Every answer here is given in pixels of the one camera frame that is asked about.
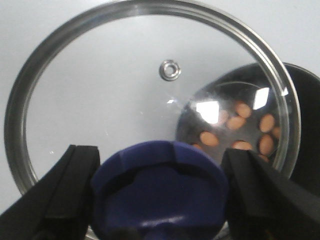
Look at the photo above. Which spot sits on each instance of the dark blue saucepan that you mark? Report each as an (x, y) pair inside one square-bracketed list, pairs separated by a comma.
[(213, 105)]

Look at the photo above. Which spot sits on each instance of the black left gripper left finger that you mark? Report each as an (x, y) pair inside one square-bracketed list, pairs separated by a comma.
[(58, 206)]

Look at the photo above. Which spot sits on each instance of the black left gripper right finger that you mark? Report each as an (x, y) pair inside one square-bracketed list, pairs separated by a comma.
[(265, 205)]

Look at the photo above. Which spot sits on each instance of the glass pot lid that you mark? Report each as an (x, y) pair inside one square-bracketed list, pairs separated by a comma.
[(117, 77)]

